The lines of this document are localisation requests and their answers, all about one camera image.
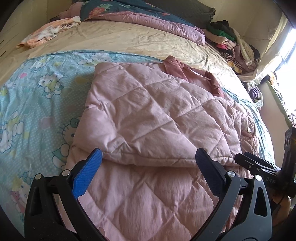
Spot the pink quilted jacket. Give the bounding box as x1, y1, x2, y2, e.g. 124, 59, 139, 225
66, 62, 259, 240

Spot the bag of clothes on floor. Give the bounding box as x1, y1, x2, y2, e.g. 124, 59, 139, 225
242, 82, 264, 109

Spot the pile of assorted clothes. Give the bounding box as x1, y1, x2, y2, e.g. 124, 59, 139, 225
203, 20, 260, 75

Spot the person's right hand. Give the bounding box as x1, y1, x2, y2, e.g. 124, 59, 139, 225
272, 193, 291, 218

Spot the light blue cartoon blanket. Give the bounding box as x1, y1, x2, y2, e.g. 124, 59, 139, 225
1, 51, 274, 231

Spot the cream window curtain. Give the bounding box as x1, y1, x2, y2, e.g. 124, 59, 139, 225
238, 14, 292, 84

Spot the beige bed sheet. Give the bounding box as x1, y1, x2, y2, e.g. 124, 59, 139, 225
1, 21, 251, 100

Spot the small peach white garment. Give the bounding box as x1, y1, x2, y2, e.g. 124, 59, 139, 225
16, 16, 81, 49

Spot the dark grey headboard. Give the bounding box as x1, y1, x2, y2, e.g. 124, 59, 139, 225
145, 0, 216, 29

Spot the pink pillow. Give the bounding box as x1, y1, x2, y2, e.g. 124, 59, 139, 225
59, 2, 83, 19

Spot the teal floral pink comforter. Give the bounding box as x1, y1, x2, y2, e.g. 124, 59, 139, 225
73, 1, 206, 46

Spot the window with dark frame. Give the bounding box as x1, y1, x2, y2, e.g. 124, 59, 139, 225
276, 28, 295, 92

